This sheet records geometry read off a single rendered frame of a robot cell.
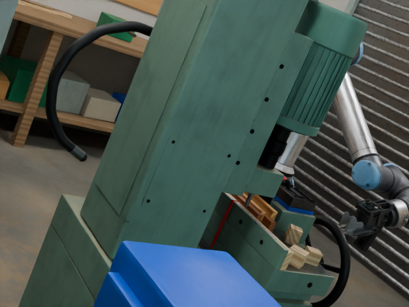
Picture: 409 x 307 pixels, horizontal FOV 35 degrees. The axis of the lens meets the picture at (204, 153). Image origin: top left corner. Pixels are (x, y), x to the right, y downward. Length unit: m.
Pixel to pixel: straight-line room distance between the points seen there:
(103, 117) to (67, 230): 3.13
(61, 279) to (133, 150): 0.40
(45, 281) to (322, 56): 0.90
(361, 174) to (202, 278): 1.48
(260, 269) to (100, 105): 3.25
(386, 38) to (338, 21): 3.75
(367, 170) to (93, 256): 0.97
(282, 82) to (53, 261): 0.73
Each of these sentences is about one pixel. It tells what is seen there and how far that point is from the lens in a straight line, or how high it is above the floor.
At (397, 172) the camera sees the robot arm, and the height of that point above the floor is 1.13.
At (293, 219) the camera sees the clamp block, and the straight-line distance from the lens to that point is 1.87.
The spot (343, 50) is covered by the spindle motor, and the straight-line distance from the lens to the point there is 1.61.
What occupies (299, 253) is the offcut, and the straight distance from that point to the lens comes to 1.64.
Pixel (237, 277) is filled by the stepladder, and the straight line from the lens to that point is 0.75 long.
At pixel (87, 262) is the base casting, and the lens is 1.57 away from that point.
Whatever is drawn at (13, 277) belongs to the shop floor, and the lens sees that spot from 2.94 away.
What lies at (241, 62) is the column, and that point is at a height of 1.32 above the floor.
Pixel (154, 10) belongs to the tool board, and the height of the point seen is 1.08.
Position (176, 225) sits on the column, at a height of 0.91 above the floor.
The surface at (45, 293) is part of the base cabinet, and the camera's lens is 1.76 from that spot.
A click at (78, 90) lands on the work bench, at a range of 4.62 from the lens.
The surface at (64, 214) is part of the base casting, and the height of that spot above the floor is 0.77.
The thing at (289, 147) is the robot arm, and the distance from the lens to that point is 2.53.
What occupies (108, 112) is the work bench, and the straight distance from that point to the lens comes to 4.78.
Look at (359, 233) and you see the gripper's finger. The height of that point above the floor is 0.94.
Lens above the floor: 1.45
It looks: 14 degrees down
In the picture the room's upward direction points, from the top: 24 degrees clockwise
